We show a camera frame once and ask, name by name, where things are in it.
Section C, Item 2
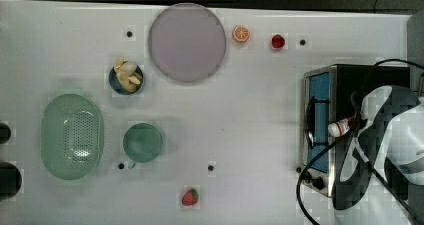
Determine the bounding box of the black round object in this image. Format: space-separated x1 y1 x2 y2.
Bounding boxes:
0 162 22 201
0 123 12 144

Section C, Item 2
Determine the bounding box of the black toaster oven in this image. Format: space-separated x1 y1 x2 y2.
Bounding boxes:
301 64 410 197

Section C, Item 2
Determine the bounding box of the blue bowl with chips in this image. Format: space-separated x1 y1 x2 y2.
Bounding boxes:
108 57 145 95

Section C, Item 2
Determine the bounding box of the green perforated colander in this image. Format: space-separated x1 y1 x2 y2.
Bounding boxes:
40 94 104 180

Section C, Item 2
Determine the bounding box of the orange slice toy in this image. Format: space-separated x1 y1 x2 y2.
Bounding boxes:
232 26 250 43

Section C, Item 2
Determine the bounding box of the red ketchup bottle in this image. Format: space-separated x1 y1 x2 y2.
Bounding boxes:
328 115 356 138

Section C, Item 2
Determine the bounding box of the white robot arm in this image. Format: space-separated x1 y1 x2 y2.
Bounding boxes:
332 86 423 216

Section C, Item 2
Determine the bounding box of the toy strawberry with leaves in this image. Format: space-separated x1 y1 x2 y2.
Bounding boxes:
181 188 199 206

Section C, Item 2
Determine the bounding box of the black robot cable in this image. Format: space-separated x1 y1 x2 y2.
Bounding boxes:
295 58 424 225

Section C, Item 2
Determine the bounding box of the round grey plate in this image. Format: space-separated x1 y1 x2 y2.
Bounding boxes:
148 3 226 82

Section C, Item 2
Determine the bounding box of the black round object upper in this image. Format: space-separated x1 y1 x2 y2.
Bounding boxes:
0 123 12 144

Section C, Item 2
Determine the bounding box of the red toy strawberry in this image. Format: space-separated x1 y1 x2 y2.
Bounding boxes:
271 34 285 49

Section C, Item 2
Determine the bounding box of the black round object lower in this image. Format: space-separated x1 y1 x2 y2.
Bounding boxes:
0 162 22 201

